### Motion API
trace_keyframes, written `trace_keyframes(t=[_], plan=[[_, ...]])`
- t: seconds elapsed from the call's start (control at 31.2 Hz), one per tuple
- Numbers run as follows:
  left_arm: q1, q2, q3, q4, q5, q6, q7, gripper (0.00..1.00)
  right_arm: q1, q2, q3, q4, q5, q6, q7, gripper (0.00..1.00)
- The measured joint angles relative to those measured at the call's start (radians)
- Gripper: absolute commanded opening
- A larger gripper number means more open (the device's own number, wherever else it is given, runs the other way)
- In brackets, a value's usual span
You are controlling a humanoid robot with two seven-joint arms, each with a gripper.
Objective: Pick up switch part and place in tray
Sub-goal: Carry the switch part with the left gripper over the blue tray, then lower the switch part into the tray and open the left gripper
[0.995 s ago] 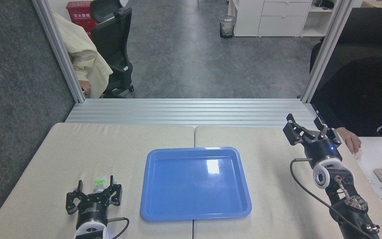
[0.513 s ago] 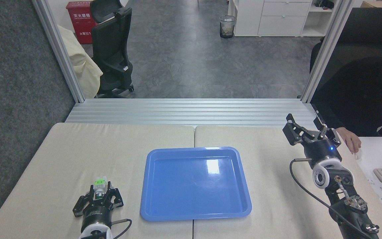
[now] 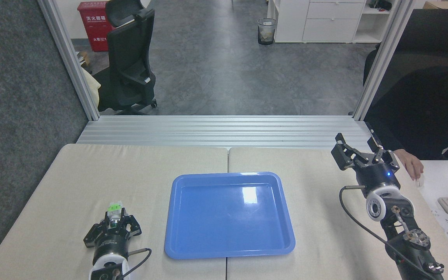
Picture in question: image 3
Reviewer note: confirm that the silver aluminium post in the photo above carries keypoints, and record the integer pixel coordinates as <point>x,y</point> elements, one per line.
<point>383,58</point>
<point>70,58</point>

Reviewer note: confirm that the black mesh office chair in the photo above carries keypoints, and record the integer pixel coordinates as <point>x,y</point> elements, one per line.
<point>130,58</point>

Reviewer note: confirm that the seated person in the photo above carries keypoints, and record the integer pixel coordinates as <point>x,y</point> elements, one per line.
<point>426,112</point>

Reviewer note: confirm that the blue plastic tray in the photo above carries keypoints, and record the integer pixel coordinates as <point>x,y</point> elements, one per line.
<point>230,216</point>

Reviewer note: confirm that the red fire extinguisher box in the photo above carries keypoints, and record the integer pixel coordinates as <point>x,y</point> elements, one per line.
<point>93,27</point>

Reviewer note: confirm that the black padded office chair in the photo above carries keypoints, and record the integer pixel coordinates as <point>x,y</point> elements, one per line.
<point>426,39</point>

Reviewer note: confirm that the white power strip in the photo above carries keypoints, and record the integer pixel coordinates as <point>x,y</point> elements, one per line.
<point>447,225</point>

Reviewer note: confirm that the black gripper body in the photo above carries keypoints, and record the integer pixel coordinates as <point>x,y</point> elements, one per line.
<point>377,175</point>
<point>110,243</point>

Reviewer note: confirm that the standing person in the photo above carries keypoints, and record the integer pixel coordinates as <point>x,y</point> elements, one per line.
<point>91,87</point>

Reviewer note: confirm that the seated person's hand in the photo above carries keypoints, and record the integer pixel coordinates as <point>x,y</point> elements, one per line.
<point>410,162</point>

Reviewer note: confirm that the mesh wastebasket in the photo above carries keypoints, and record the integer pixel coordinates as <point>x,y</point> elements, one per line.
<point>266,31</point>

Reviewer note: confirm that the white drawer cabinet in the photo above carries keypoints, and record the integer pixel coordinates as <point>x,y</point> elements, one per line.
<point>317,19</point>

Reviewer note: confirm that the ribbed aluminium platform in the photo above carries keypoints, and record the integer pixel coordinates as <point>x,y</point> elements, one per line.
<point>224,132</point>

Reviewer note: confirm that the green white switch part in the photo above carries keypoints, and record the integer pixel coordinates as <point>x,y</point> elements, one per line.
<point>114,212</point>

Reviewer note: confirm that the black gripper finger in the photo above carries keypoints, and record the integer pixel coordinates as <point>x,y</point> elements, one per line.
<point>130,225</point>
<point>95,233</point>
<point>381,153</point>
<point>346,153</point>

